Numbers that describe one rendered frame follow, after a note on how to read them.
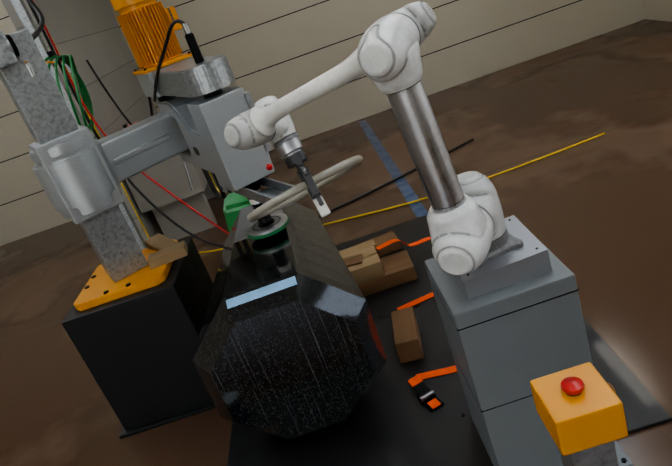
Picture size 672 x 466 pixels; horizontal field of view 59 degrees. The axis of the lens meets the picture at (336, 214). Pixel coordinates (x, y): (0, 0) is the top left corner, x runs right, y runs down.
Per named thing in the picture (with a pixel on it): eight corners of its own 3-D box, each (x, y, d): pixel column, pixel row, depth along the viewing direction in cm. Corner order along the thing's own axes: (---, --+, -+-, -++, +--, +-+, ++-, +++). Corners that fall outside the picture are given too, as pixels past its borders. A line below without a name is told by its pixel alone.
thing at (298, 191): (238, 230, 240) (235, 224, 240) (338, 178, 258) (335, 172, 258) (265, 210, 195) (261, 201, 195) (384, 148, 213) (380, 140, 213)
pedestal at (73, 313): (120, 439, 321) (52, 328, 294) (146, 365, 383) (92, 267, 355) (235, 401, 318) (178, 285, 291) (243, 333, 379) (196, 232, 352)
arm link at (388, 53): (502, 241, 186) (490, 284, 169) (453, 249, 195) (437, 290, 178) (415, 1, 158) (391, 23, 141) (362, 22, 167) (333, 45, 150)
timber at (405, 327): (424, 358, 298) (417, 338, 293) (401, 364, 299) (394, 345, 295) (417, 324, 325) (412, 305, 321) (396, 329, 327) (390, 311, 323)
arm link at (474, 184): (510, 217, 202) (494, 159, 193) (502, 247, 188) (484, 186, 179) (464, 222, 210) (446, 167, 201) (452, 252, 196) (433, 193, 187)
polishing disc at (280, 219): (294, 220, 288) (293, 218, 288) (254, 240, 282) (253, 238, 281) (278, 211, 307) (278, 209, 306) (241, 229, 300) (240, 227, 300)
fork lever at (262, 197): (219, 192, 304) (215, 183, 302) (252, 176, 311) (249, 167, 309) (272, 214, 244) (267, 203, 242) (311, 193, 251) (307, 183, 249)
